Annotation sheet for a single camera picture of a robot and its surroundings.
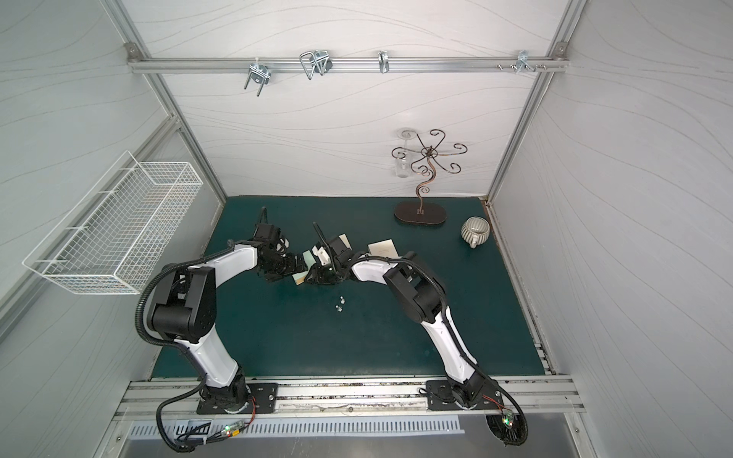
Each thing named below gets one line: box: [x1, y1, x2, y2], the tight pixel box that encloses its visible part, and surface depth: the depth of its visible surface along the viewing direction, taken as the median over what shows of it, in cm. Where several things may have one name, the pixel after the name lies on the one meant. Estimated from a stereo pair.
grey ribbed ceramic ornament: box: [460, 215, 491, 250], surface depth 104 cm
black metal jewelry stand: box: [391, 128, 468, 226], surface depth 98 cm
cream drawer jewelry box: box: [367, 238, 402, 259], surface depth 103 cm
